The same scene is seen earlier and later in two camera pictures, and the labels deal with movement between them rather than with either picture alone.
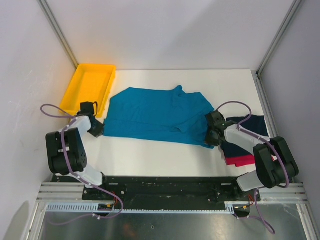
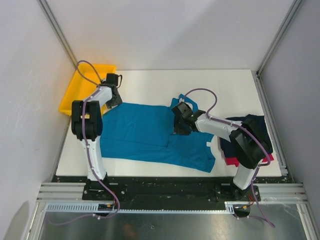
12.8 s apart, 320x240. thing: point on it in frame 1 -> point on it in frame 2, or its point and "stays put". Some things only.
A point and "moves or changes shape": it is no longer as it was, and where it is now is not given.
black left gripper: x=98 y=132 -> x=117 y=101
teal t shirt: x=168 y=116 moves or changes shape
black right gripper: x=208 y=141 -> x=177 y=130
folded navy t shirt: x=256 y=125 stays put
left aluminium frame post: x=53 y=22 stays put
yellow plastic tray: x=91 y=82 stays put
